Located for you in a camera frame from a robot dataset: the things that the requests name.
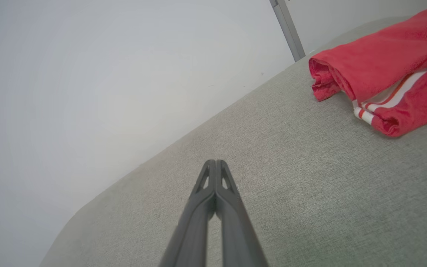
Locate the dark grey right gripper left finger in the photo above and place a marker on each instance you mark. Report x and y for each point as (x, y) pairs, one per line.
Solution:
(191, 230)

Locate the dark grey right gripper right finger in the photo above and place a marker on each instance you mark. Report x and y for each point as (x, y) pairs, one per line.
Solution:
(237, 230)

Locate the red jersey with black lettering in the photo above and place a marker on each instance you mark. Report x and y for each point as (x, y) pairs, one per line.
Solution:
(391, 70)

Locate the grey fabric sofa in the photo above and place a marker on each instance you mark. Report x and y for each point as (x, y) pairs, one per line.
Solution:
(291, 178)

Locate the grey metal post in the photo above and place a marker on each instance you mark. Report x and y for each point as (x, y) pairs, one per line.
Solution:
(288, 29)

